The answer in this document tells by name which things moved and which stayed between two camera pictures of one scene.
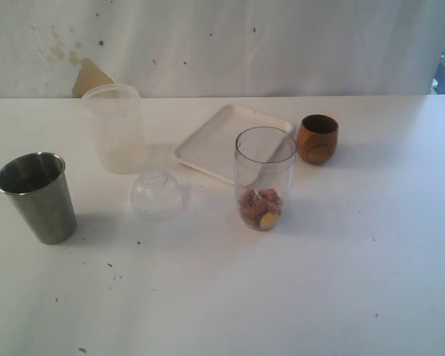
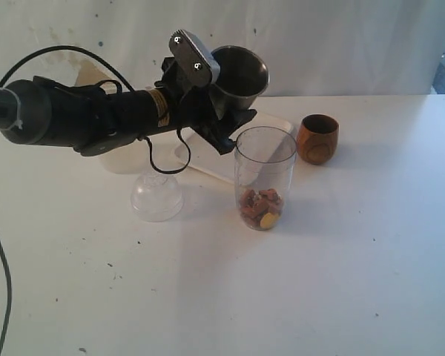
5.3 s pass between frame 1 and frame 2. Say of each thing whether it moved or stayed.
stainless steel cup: moved
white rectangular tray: stayed
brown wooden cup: stayed
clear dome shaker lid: stayed
